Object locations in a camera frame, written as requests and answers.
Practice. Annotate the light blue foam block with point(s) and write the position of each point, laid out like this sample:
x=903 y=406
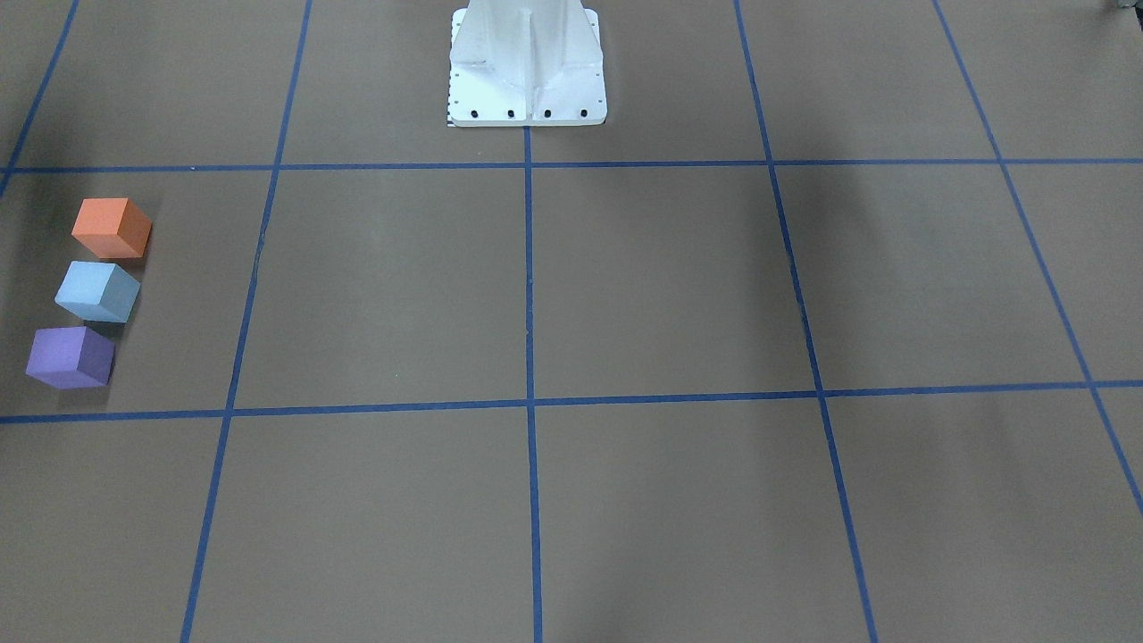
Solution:
x=98 y=292

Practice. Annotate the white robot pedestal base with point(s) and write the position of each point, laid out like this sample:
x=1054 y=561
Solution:
x=526 y=64

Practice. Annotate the orange foam block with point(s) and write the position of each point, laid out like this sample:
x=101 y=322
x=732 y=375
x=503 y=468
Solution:
x=112 y=228

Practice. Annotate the purple foam block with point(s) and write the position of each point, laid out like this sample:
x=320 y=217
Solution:
x=71 y=358

